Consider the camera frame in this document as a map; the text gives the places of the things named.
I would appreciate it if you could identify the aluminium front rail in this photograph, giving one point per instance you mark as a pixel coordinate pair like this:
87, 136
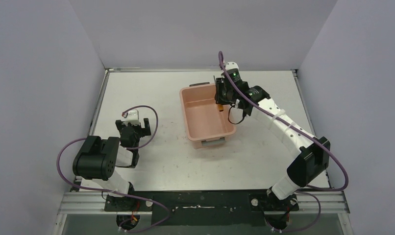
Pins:
94, 203

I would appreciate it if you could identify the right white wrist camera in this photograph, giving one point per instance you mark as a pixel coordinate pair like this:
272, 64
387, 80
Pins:
231, 66

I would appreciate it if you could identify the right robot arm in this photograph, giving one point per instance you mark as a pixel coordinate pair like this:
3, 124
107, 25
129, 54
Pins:
309, 154

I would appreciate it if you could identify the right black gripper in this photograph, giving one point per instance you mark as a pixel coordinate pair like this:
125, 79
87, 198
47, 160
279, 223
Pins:
220, 100

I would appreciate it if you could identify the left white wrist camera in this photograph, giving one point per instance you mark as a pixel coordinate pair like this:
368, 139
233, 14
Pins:
131, 116

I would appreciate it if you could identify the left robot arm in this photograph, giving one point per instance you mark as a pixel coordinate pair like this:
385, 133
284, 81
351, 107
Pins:
98, 159

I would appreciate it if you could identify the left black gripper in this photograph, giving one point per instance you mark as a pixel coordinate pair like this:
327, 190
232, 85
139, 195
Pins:
132, 130

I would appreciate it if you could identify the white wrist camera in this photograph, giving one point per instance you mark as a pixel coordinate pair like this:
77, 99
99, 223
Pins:
131, 116
231, 66

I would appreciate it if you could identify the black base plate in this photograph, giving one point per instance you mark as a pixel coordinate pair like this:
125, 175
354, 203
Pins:
206, 208

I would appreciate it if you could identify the pink plastic bin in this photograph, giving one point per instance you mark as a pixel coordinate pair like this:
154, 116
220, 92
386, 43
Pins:
205, 126

